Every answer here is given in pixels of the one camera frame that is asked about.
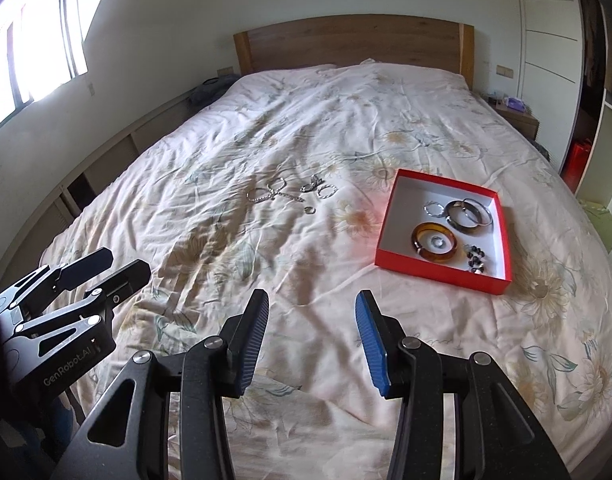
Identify dark bag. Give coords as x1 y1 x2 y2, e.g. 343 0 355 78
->
188 77 239 106

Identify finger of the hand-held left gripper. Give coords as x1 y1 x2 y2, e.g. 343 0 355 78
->
13 259 152 356
0 247 116 313

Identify thin silver bangle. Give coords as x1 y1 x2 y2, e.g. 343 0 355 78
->
460 197 495 231

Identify dark olive bangle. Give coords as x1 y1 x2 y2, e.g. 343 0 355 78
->
445 199 486 233

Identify red shallow box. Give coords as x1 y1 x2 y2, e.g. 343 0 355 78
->
375 169 514 296

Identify window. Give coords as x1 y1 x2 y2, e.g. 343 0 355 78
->
0 0 124 136

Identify white wardrobe doors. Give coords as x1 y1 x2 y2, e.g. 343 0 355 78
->
513 0 586 171

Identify open closet shelving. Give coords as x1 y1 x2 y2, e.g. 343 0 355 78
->
570 0 612 261

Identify silver chain bracelet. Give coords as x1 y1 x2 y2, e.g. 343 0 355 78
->
247 187 287 205

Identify wooden headboard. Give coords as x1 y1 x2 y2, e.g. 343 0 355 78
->
233 14 475 88

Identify hanging clothes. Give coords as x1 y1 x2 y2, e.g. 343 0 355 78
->
580 0 612 96

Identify floral bed blanket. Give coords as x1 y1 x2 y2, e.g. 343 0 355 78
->
36 57 612 480

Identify low window cabinet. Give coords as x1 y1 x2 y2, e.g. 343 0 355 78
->
0 95 197 281

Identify amber resin bangle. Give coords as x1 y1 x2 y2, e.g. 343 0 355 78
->
411 221 459 262

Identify wooden nightstand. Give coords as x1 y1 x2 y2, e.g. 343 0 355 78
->
478 91 540 141

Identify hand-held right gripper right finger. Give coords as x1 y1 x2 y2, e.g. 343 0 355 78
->
355 290 571 480

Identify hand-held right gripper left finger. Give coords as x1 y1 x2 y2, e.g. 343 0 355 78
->
51 288 270 480

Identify red container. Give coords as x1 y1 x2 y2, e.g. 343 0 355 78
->
563 137 594 186

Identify black bead bracelet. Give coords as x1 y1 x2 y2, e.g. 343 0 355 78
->
460 242 489 275

